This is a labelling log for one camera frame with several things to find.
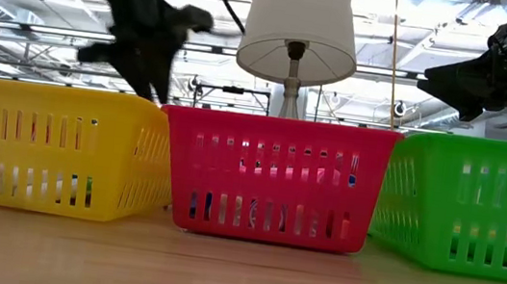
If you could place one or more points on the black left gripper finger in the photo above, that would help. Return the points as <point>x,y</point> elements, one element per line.
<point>138,77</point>
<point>161,75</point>

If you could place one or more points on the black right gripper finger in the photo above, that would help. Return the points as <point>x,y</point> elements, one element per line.
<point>460,74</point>
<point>457,98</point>

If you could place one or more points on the yellow thin marker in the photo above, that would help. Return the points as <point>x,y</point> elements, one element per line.
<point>474,231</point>

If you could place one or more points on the pink highlighter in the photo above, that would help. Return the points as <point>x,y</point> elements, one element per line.
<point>274,171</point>

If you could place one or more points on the orange highlighter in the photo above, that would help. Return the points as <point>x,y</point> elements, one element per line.
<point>345,228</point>

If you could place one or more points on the green plastic basket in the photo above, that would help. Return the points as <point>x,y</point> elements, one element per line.
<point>475,150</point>

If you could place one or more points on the yellow plastic basket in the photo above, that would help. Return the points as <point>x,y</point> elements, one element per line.
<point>46,97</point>

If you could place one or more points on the red plastic basket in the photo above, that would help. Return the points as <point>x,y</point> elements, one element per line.
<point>284,131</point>

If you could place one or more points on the white shade table lamp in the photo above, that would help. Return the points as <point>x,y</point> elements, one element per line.
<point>297,21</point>

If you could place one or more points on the silver ventilation duct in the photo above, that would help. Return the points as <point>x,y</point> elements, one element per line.
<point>440,121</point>

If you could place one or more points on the black metal stand frame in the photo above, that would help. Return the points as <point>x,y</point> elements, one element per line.
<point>233,89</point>

